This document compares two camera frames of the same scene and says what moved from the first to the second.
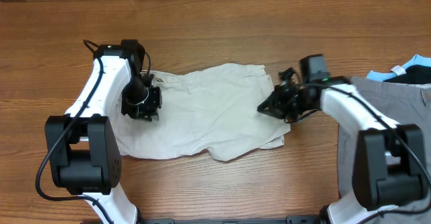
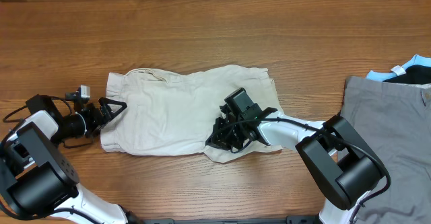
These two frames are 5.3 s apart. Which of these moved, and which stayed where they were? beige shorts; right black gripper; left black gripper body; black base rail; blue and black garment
Moved: right black gripper; left black gripper body
Stayed: black base rail; blue and black garment; beige shorts
